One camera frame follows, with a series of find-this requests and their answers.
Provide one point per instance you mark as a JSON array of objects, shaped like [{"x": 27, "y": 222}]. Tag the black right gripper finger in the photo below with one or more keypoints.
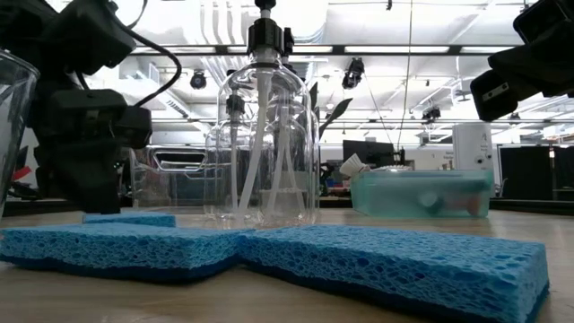
[{"x": 498, "y": 96}]

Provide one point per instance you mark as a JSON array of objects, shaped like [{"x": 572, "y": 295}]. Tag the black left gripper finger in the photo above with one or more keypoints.
[{"x": 80, "y": 179}]

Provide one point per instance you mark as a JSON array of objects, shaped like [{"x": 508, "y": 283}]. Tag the blue cellulose sponge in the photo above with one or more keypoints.
[
  {"x": 381, "y": 264},
  {"x": 134, "y": 220},
  {"x": 112, "y": 247}
]

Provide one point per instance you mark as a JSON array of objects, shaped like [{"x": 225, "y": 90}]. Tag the pink and red scrubber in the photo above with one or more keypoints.
[{"x": 468, "y": 205}]

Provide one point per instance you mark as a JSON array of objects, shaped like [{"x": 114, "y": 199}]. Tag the clear dish brush white bristles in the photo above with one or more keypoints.
[{"x": 354, "y": 165}]

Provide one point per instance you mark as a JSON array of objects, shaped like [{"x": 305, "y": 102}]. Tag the clear plastic pump bottle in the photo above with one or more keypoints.
[
  {"x": 296, "y": 184},
  {"x": 235, "y": 105},
  {"x": 288, "y": 45},
  {"x": 264, "y": 36}
]

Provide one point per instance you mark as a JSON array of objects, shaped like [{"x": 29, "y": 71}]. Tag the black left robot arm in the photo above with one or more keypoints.
[{"x": 80, "y": 36}]

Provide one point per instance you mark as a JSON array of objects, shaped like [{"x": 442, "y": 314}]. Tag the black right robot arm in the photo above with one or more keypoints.
[{"x": 551, "y": 18}]

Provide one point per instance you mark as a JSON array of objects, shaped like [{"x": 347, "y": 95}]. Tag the white pillar with print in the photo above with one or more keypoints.
[{"x": 473, "y": 143}]

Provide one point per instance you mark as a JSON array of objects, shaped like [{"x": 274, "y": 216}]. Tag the clear cup at edge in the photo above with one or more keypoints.
[{"x": 18, "y": 112}]

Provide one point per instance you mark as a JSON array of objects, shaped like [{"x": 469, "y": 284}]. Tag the black ceiling spotlight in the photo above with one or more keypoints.
[
  {"x": 198, "y": 80},
  {"x": 353, "y": 74},
  {"x": 431, "y": 114}
]

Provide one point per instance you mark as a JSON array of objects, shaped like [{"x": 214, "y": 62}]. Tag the black cabinet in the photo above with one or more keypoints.
[{"x": 529, "y": 172}]

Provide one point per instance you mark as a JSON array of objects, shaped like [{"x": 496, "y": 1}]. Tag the translucent teal plastic bin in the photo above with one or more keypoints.
[{"x": 394, "y": 193}]

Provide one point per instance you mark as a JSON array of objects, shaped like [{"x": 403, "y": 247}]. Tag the black computer monitor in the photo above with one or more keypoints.
[{"x": 367, "y": 152}]

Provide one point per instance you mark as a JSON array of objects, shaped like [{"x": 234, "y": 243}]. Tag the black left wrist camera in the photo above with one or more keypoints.
[{"x": 134, "y": 128}]

